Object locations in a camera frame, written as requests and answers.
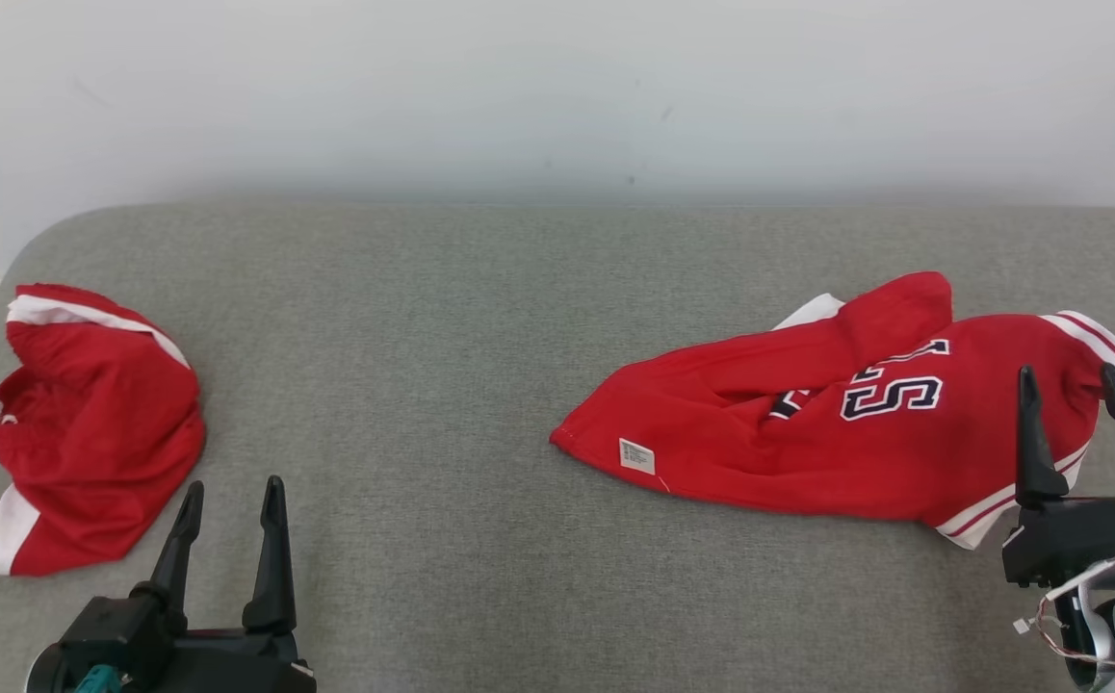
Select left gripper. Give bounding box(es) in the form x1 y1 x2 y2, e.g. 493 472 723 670
122 475 318 693

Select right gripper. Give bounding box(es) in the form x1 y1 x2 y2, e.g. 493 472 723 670
1005 364 1115 586

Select red shorts white stripes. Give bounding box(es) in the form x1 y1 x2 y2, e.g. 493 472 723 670
0 283 207 578

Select red basketball jersey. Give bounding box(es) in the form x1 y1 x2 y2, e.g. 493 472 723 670
549 271 1115 551

